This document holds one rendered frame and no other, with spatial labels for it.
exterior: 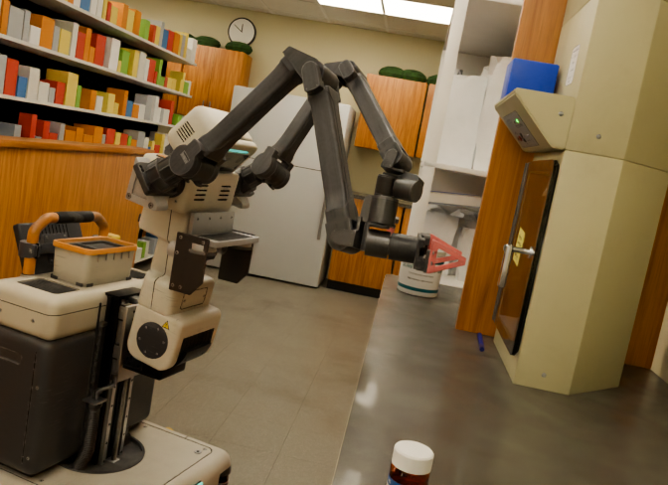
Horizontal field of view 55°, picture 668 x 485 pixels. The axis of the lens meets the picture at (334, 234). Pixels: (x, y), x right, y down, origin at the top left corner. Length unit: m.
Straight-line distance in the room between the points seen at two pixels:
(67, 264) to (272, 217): 4.40
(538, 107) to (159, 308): 1.13
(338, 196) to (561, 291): 0.49
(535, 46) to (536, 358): 0.77
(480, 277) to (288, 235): 4.72
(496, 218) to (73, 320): 1.18
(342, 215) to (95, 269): 0.92
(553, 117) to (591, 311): 0.39
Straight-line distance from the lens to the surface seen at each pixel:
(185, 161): 1.60
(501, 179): 1.67
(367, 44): 6.98
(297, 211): 6.28
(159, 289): 1.86
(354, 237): 1.34
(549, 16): 1.73
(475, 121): 2.68
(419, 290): 2.02
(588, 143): 1.33
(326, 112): 1.46
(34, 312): 1.94
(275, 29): 7.15
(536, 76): 1.52
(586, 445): 1.16
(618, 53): 1.36
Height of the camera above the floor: 1.32
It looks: 7 degrees down
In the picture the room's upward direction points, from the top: 10 degrees clockwise
